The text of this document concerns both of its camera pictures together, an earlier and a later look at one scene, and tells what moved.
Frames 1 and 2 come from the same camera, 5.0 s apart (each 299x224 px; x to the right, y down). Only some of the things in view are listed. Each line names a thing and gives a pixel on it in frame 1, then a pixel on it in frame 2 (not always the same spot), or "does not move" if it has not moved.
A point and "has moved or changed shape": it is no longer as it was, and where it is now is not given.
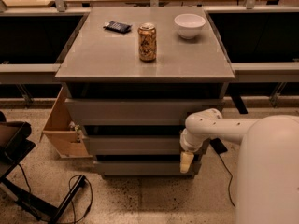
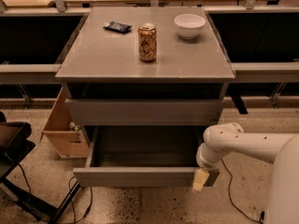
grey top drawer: x=136 y=112 does not move
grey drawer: x=133 y=145 has moved or changed shape
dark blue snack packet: x=118 y=27 does not move
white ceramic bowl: x=189 y=25 does not move
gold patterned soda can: x=147 y=42 does not move
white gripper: x=187 y=146 → x=206 y=163
